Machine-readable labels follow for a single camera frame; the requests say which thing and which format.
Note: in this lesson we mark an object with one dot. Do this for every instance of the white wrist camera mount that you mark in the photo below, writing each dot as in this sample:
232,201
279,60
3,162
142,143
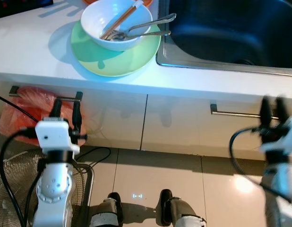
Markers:
285,139
54,135

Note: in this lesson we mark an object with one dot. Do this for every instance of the light green plate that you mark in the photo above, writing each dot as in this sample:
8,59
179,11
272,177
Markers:
117,64

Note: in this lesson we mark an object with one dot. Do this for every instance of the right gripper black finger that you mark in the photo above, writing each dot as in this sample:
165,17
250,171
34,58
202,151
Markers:
266,111
281,111

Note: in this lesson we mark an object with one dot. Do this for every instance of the red plastic bag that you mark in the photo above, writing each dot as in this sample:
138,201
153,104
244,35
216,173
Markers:
28,111

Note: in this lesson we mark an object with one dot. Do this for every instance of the white kitchen cabinet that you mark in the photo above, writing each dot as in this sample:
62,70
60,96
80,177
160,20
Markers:
113,123

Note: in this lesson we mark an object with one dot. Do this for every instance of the stainless steel sink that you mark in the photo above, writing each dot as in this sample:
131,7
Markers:
221,28

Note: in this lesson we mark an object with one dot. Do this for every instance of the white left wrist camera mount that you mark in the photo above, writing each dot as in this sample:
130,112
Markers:
54,135

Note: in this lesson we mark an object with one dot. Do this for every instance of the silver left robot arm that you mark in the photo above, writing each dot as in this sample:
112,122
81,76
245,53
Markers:
54,189

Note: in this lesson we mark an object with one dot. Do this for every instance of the metal spoon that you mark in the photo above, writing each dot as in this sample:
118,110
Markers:
155,34

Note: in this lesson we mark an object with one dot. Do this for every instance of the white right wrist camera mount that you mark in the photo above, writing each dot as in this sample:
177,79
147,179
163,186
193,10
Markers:
285,139

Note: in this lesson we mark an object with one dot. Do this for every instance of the robot right leg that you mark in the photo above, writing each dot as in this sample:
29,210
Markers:
179,213

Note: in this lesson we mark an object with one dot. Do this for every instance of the white bowl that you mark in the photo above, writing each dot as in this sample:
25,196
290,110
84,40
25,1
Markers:
96,19

